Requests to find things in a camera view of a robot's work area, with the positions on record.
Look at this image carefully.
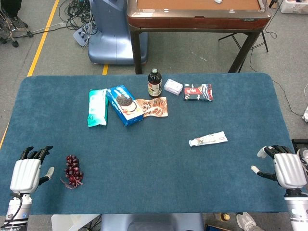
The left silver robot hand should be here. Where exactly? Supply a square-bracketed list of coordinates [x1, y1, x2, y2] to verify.
[9, 145, 55, 194]

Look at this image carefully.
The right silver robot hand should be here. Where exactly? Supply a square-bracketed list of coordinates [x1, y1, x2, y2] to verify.
[251, 145, 308, 190]

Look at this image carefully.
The white printed tube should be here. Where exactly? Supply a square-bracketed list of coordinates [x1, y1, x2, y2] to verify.
[188, 131, 228, 147]

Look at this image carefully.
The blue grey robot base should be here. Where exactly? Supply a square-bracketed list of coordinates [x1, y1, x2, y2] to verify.
[87, 0, 149, 65]

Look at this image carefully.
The white and grey sneaker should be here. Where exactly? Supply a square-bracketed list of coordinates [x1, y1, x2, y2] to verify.
[297, 148, 308, 179]

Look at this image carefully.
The black flat box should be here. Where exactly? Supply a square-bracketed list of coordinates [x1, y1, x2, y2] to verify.
[291, 138, 308, 154]

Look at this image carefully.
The dark red grape bunch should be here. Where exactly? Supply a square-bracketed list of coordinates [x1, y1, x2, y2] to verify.
[60, 154, 84, 190]

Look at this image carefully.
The green wet wipes pack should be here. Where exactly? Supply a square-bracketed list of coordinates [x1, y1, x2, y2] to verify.
[87, 88, 109, 128]

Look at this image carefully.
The red and black box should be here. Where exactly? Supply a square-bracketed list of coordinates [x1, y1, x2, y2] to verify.
[183, 83, 214, 102]

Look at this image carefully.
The blue felt covered table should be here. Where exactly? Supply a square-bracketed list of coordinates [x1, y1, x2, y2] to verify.
[0, 73, 299, 216]

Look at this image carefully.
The blue Oreo cookie box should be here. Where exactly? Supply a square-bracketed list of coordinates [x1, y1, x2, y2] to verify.
[105, 84, 144, 127]

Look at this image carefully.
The black folding stand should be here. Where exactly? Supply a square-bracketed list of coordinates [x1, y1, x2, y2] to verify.
[218, 30, 270, 53]

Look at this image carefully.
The chrome rolling stool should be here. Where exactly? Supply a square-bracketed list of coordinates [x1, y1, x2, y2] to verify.
[0, 23, 34, 48]

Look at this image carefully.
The blue grey robot torso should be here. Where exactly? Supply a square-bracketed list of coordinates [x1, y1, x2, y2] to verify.
[100, 213, 205, 231]

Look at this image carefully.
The clear plastic card case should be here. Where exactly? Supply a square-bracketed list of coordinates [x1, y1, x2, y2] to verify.
[164, 78, 184, 96]

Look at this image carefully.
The orange snack pouch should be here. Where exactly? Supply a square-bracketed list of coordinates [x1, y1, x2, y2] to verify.
[134, 96, 168, 118]

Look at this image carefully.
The dark glass bottle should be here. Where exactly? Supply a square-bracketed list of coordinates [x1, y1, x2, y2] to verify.
[147, 68, 163, 98]

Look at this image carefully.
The white storage box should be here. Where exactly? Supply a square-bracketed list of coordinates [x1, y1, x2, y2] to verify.
[279, 0, 308, 14]

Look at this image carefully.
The person in dark trousers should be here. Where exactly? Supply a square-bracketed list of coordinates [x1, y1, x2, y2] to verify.
[0, 0, 29, 32]

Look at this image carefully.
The brown mahjong table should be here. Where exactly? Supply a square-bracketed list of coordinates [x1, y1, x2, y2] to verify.
[126, 0, 272, 75]

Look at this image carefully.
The thin black floor cable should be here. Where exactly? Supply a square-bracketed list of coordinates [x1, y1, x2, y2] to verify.
[271, 79, 305, 116]

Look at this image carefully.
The black floor cable bundle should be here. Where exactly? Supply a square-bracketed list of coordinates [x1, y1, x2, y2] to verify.
[59, 0, 97, 31]

